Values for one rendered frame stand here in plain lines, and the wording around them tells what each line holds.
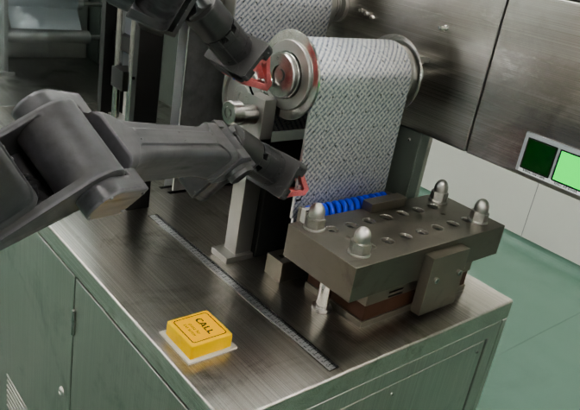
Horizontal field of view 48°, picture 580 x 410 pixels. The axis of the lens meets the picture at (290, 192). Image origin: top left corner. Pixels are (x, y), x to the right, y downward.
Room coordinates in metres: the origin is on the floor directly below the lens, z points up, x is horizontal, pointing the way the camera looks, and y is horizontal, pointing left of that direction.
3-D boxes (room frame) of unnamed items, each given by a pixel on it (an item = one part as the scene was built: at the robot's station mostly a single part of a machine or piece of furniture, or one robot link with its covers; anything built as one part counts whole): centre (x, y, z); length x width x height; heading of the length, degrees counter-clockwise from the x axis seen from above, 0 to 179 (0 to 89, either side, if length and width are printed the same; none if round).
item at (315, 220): (0.96, -0.05, 1.05); 0.04 x 0.04 x 0.04
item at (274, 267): (1.10, -0.10, 0.92); 0.28 x 0.04 x 0.04; 133
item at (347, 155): (1.10, -0.09, 1.11); 0.23 x 0.01 x 0.18; 133
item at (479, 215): (1.12, -0.35, 1.05); 0.04 x 0.04 x 0.04
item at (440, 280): (0.98, -0.28, 0.97); 0.10 x 0.03 x 0.11; 133
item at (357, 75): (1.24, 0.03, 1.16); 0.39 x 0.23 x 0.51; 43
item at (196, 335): (0.78, 0.09, 0.91); 0.07 x 0.07 x 0.02; 43
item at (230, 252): (1.06, 0.09, 1.05); 0.06 x 0.05 x 0.31; 133
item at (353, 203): (1.08, -0.11, 1.03); 0.21 x 0.04 x 0.03; 133
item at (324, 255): (1.04, -0.21, 1.00); 0.40 x 0.16 x 0.06; 133
